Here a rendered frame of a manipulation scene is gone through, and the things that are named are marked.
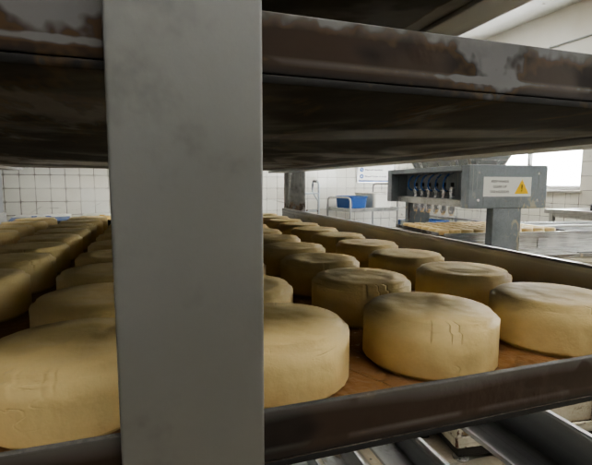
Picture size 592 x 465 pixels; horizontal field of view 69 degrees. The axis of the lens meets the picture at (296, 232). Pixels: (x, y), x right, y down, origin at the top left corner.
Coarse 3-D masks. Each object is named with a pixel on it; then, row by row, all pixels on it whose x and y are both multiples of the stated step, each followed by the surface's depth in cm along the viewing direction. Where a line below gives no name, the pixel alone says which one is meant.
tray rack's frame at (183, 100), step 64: (128, 0) 8; (192, 0) 8; (256, 0) 9; (128, 64) 8; (192, 64) 8; (256, 64) 9; (128, 128) 8; (192, 128) 8; (256, 128) 9; (128, 192) 8; (192, 192) 9; (256, 192) 9; (128, 256) 8; (192, 256) 9; (256, 256) 9; (128, 320) 8; (192, 320) 9; (256, 320) 9; (128, 384) 9; (192, 384) 9; (256, 384) 10; (128, 448) 9; (192, 448) 9; (256, 448) 10
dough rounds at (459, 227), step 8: (408, 224) 203; (416, 224) 200; (424, 224) 202; (432, 224) 204; (440, 224) 200; (448, 224) 204; (456, 224) 201; (464, 224) 201; (472, 224) 202; (480, 224) 201; (520, 224) 204; (528, 224) 202; (440, 232) 176; (448, 232) 178; (456, 232) 177; (464, 232) 179
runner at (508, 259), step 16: (320, 224) 58; (336, 224) 53; (352, 224) 49; (368, 224) 45; (400, 240) 40; (416, 240) 37; (432, 240) 35; (448, 240) 33; (448, 256) 33; (464, 256) 31; (480, 256) 30; (496, 256) 29; (512, 256) 27; (528, 256) 26; (544, 256) 25; (512, 272) 27; (528, 272) 26; (544, 272) 25; (560, 272) 24; (576, 272) 23
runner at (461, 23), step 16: (480, 0) 26; (496, 0) 26; (512, 0) 26; (528, 0) 26; (448, 16) 28; (464, 16) 28; (480, 16) 28; (496, 16) 28; (432, 32) 31; (448, 32) 31; (464, 32) 31
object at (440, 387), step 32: (416, 384) 12; (448, 384) 12; (480, 384) 12; (512, 384) 13; (544, 384) 13; (576, 384) 13; (288, 416) 10; (320, 416) 11; (352, 416) 11; (384, 416) 11; (416, 416) 12; (448, 416) 12; (480, 416) 12; (512, 416) 13; (32, 448) 9; (64, 448) 9; (96, 448) 9; (288, 448) 10; (320, 448) 11; (352, 448) 11
